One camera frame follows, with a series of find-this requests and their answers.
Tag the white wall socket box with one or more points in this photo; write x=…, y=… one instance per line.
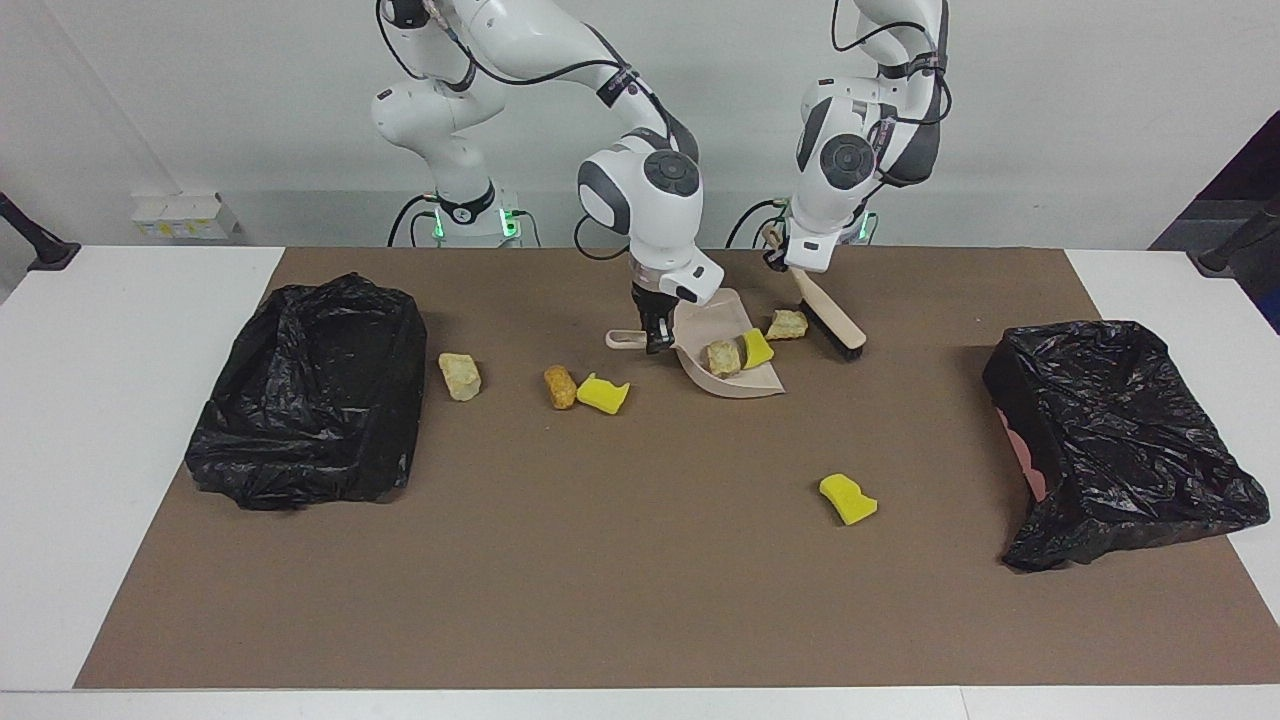
x=180, y=215

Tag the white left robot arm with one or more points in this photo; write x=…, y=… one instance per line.
x=850, y=160

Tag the large yellow sponge piece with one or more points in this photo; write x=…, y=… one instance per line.
x=848, y=502

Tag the beige plastic dustpan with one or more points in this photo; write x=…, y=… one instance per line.
x=715, y=315

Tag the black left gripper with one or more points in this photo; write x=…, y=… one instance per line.
x=774, y=262

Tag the pale beige sponge chunk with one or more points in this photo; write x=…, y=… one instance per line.
x=460, y=377
x=788, y=324

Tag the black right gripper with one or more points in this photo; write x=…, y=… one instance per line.
x=652, y=308

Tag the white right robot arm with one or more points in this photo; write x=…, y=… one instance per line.
x=650, y=210

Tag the black bag lined pink bin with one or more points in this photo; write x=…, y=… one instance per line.
x=1120, y=440

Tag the notched yellow sponge piece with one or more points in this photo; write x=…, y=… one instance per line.
x=600, y=395

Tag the black stand foot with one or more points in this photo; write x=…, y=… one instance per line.
x=45, y=250
x=1215, y=262

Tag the beige hand brush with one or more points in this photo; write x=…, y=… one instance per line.
x=830, y=318

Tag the small yellow sponge piece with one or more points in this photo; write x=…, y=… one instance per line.
x=757, y=350

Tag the brown table mat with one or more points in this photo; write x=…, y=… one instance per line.
x=640, y=620

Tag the beige brown sponge chunk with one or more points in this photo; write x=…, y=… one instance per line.
x=722, y=358

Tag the orange brown sponge chunk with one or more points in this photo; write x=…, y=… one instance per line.
x=560, y=388

